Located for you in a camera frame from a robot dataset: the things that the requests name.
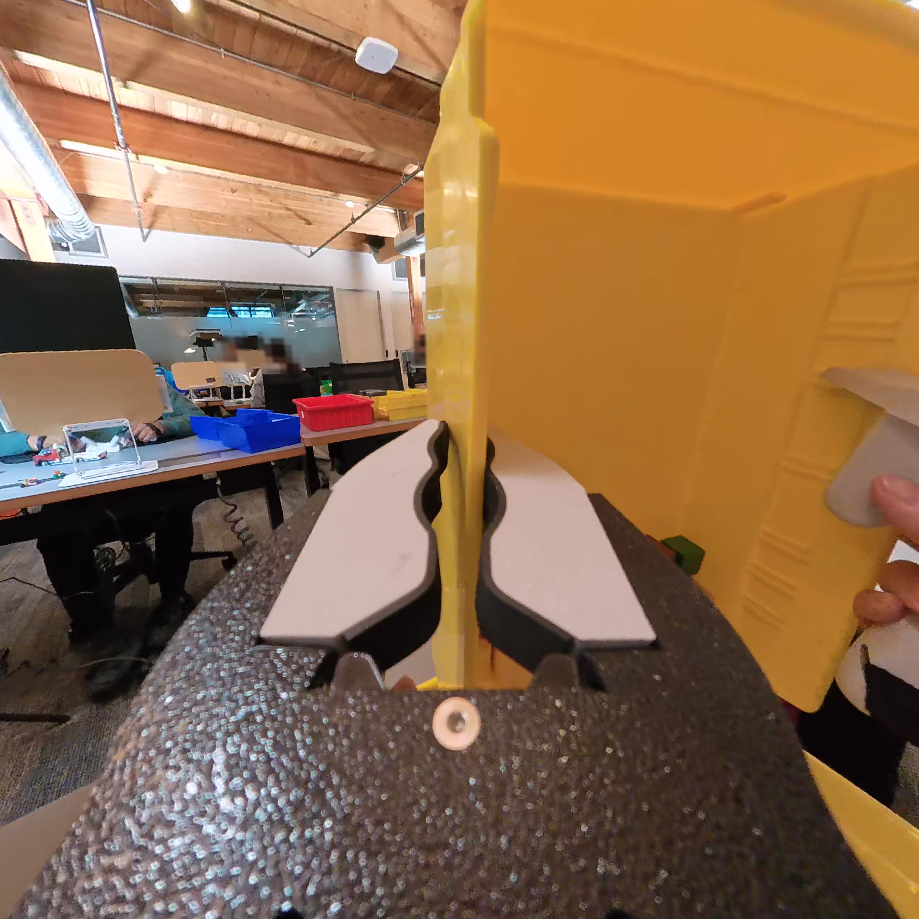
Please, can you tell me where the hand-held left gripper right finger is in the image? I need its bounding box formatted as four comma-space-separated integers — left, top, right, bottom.
475, 429, 659, 674

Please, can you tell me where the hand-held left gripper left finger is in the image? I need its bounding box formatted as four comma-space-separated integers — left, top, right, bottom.
258, 418, 449, 676

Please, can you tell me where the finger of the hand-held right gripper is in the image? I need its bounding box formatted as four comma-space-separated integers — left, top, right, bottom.
824, 413, 919, 529
820, 366, 919, 419

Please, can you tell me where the small green cube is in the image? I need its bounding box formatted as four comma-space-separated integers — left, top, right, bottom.
661, 535, 706, 577

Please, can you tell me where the yellow plastic box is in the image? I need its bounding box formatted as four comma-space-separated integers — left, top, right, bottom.
420, 0, 919, 712
803, 752, 919, 919

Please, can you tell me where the person's right hand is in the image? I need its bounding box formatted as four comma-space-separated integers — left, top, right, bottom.
853, 475, 919, 627

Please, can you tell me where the wooden office desk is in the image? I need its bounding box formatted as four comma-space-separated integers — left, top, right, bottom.
300, 416, 432, 498

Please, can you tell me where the red plastic bin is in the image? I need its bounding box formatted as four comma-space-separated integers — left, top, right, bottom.
293, 393, 376, 432

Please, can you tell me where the yellow plastic bin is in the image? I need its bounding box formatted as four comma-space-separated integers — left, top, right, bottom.
372, 390, 429, 422

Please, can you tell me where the small black monitor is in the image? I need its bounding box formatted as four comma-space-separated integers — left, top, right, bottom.
330, 359, 404, 396

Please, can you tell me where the grey office desk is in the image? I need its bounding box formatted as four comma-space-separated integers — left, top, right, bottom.
0, 438, 310, 548

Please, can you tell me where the clear acrylic stand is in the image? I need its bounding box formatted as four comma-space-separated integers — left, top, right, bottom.
61, 416, 159, 481

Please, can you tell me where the thin metal ceiling conduit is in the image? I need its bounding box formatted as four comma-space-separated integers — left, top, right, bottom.
309, 167, 426, 258

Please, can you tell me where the large black monitor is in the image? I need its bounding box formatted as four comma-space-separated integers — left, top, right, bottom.
0, 258, 137, 356

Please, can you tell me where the metal ceiling pipe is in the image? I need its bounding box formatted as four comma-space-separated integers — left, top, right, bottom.
85, 0, 155, 241

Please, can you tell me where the coiled black cable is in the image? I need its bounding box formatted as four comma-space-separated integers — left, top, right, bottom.
219, 488, 258, 548

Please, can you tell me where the silver ventilation duct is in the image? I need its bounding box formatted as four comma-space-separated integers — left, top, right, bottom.
0, 68, 98, 241

